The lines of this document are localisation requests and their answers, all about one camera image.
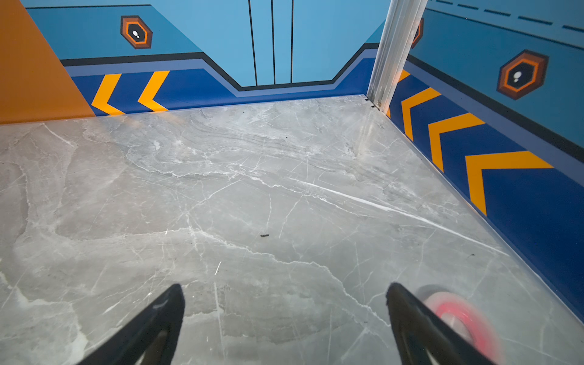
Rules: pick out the aluminium corner post right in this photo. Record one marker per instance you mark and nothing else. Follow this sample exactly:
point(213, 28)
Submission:
point(398, 35)

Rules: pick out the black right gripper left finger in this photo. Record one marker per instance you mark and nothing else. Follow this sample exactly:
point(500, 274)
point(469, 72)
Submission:
point(150, 337)

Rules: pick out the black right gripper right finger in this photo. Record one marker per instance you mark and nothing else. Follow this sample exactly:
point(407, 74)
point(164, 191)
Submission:
point(443, 328)

